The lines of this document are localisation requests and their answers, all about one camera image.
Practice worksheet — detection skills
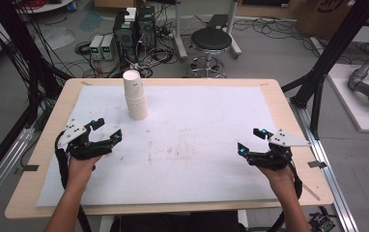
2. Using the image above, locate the cardboard box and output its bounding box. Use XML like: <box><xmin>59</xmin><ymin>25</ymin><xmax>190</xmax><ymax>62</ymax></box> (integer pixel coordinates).
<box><xmin>295</xmin><ymin>0</ymin><xmax>369</xmax><ymax>41</ymax></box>

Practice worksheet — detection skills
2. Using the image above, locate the stack of white paper cups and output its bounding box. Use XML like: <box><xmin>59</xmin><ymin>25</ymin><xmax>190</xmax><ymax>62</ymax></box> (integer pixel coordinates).
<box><xmin>122</xmin><ymin>70</ymin><xmax>150</xmax><ymax>122</ymax></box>

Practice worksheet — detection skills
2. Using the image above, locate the white round table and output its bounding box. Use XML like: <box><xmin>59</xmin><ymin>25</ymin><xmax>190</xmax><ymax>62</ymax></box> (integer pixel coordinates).
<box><xmin>14</xmin><ymin>0</ymin><xmax>74</xmax><ymax>15</ymax></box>

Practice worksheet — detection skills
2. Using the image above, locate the thin wooden stick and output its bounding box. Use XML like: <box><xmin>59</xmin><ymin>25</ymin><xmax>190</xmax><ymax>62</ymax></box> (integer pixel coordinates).
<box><xmin>301</xmin><ymin>182</ymin><xmax>322</xmax><ymax>202</ymax></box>

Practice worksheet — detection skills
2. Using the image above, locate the black round stool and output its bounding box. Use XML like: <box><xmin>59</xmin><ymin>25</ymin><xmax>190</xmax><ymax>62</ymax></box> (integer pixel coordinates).
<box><xmin>186</xmin><ymin>27</ymin><xmax>234</xmax><ymax>79</ymax></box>

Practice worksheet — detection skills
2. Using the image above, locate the small white box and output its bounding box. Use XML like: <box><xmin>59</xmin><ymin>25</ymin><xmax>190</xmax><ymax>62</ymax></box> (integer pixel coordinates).
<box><xmin>124</xmin><ymin>7</ymin><xmax>138</xmax><ymax>23</ymax></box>

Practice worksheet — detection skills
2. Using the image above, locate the person's left hand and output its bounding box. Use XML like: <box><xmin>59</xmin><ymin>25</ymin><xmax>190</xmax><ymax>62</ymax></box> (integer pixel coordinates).
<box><xmin>67</xmin><ymin>154</ymin><xmax>103</xmax><ymax>191</ymax></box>

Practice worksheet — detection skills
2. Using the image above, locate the person's right hand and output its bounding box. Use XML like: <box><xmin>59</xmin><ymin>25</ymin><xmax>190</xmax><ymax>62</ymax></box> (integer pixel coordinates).
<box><xmin>257</xmin><ymin>163</ymin><xmax>298</xmax><ymax>198</ymax></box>

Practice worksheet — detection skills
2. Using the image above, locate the black flat pedal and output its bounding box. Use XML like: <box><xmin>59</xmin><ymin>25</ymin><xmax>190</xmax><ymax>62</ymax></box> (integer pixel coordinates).
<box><xmin>206</xmin><ymin>14</ymin><xmax>231</xmax><ymax>31</ymax></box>

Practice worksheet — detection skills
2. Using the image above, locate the wooden table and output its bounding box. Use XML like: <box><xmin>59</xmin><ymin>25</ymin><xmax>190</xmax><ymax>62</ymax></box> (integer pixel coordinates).
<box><xmin>4</xmin><ymin>77</ymin><xmax>335</xmax><ymax>220</ymax></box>

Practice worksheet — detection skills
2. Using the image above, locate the white stand leg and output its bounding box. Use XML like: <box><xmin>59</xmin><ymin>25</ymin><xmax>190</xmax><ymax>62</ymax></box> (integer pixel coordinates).
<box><xmin>172</xmin><ymin>0</ymin><xmax>188</xmax><ymax>62</ymax></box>
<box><xmin>225</xmin><ymin>0</ymin><xmax>243</xmax><ymax>60</ymax></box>

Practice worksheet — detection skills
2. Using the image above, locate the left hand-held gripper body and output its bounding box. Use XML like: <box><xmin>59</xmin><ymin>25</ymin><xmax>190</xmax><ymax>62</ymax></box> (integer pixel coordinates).
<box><xmin>55</xmin><ymin>118</ymin><xmax>114</xmax><ymax>161</ymax></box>

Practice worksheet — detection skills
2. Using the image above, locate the white table mat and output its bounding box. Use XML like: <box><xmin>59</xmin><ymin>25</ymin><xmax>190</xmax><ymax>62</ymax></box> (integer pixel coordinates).
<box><xmin>36</xmin><ymin>85</ymin><xmax>302</xmax><ymax>208</ymax></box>

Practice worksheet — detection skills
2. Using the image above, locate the white platform board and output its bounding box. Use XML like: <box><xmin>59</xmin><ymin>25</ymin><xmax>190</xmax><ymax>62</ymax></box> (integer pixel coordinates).
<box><xmin>326</xmin><ymin>62</ymin><xmax>369</xmax><ymax>134</ymax></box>

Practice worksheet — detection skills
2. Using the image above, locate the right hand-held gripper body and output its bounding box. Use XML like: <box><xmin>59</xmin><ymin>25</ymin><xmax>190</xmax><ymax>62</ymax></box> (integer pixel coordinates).
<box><xmin>245</xmin><ymin>129</ymin><xmax>312</xmax><ymax>172</ymax></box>

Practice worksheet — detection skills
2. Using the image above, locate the black computer tower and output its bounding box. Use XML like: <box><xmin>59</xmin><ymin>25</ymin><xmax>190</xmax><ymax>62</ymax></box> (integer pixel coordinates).
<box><xmin>136</xmin><ymin>5</ymin><xmax>157</xmax><ymax>50</ymax></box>
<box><xmin>112</xmin><ymin>11</ymin><xmax>139</xmax><ymax>63</ymax></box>

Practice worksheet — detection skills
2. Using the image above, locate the person's dark clothing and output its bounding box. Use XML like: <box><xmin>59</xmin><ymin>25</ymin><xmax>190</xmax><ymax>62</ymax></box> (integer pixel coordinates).
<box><xmin>109</xmin><ymin>211</ymin><xmax>248</xmax><ymax>232</ymax></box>

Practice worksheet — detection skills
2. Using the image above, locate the grey power supply unit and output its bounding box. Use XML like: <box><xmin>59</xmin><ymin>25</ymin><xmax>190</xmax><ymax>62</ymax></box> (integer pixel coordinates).
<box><xmin>100</xmin><ymin>34</ymin><xmax>117</xmax><ymax>62</ymax></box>
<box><xmin>89</xmin><ymin>34</ymin><xmax>105</xmax><ymax>61</ymax></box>

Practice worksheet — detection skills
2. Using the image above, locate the black metal frame post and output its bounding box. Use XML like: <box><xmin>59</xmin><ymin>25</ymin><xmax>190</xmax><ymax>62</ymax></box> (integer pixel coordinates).
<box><xmin>0</xmin><ymin>0</ymin><xmax>74</xmax><ymax>130</ymax></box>
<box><xmin>281</xmin><ymin>0</ymin><xmax>369</xmax><ymax>140</ymax></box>

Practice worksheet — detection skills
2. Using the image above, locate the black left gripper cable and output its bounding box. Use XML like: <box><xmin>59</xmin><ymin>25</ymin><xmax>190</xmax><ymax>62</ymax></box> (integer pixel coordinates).
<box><xmin>54</xmin><ymin>131</ymin><xmax>93</xmax><ymax>232</ymax></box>

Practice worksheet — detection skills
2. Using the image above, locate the green circuit board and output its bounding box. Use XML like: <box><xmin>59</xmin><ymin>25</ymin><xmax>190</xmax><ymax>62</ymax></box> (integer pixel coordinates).
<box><xmin>307</xmin><ymin>212</ymin><xmax>337</xmax><ymax>232</ymax></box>

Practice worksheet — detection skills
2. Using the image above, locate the tangle of floor cables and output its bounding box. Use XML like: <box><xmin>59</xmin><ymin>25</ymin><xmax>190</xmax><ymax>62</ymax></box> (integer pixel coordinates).
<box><xmin>74</xmin><ymin>6</ymin><xmax>186</xmax><ymax>79</ymax></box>

